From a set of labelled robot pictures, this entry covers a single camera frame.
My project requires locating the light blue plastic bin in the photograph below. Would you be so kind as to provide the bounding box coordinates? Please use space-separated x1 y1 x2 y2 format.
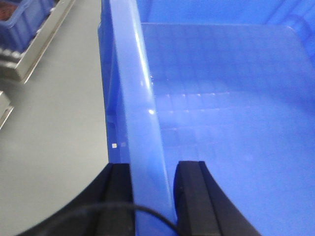
98 0 315 236

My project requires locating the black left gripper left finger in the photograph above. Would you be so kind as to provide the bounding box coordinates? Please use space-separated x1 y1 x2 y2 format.
14 163 136 236

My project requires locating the steel shelf rail far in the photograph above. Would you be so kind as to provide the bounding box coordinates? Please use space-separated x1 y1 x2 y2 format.
0 0 74 84

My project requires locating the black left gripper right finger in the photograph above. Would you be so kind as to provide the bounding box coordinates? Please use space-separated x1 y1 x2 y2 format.
173 161 260 236

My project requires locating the small blue bin far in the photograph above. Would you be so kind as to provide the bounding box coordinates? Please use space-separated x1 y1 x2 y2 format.
0 0 55 53

